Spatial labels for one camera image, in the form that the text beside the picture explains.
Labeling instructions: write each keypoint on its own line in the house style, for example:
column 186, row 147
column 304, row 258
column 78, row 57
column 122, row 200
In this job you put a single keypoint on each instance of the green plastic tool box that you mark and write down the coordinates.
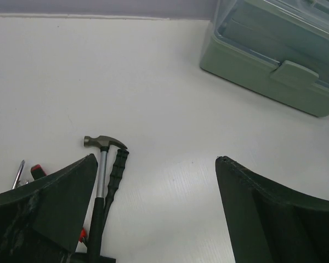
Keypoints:
column 278, row 49

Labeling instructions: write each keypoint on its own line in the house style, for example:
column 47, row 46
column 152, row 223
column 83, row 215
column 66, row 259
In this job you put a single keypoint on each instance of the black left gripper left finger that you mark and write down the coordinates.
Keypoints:
column 42, row 221

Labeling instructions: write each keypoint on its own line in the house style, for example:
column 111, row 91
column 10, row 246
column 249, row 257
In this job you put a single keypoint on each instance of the silver screwdriver shaft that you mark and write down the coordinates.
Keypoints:
column 18, row 175

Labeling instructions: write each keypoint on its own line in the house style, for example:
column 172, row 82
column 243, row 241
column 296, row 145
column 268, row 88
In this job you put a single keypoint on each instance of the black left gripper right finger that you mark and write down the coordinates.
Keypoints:
column 269, row 222

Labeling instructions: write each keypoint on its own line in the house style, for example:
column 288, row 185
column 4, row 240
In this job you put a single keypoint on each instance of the black handled pliers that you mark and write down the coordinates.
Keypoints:
column 116, row 176

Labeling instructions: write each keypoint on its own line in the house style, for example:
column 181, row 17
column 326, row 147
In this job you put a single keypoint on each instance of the small steel claw hammer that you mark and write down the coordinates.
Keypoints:
column 97, row 222

